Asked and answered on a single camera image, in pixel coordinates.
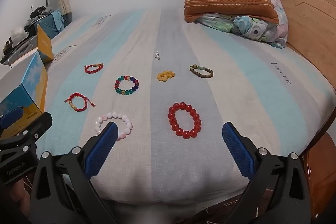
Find grey storage case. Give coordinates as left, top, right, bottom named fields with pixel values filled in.
left=0, top=36, right=38, bottom=65

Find blue yellow cardboard box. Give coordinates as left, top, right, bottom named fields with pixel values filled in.
left=0, top=23, right=54, bottom=140

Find dark wooden bed rail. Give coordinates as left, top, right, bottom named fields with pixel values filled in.
left=299, top=132, right=336, bottom=219

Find multicolour glass bead bracelet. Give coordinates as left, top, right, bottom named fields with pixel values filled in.
left=114, top=75, right=139, bottom=95

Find green brown bead bracelet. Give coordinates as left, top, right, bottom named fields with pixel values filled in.
left=189, top=64, right=214, bottom=80

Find red string bracelet gold beads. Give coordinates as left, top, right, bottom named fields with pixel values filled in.
left=64, top=93, right=96, bottom=111

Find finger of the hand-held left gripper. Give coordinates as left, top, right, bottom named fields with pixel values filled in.
left=0, top=112, right=53, bottom=169
left=0, top=106, right=24, bottom=128

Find red bead bracelet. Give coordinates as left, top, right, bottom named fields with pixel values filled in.
left=168, top=102, right=202, bottom=139

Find pink bead bracelet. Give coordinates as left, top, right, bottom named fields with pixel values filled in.
left=95, top=112, right=133, bottom=140

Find floral light pillow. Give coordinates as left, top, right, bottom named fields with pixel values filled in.
left=196, top=0, right=289, bottom=49

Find yellow bead bracelet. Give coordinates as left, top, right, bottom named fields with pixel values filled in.
left=157, top=70, right=175, bottom=81

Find striped bed sheet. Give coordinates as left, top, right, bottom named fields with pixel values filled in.
left=43, top=7, right=336, bottom=205

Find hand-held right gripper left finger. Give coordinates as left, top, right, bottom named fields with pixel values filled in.
left=30, top=122, right=118, bottom=224

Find blue suitcase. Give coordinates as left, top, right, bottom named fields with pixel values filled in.
left=31, top=10, right=66, bottom=39

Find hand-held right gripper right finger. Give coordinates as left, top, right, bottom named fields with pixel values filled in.
left=222, top=122, right=315, bottom=224

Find red string bracelet gold tube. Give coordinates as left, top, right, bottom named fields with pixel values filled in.
left=84, top=63, right=104, bottom=74

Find wooden headboard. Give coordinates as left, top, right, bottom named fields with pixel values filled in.
left=270, top=0, right=336, bottom=98

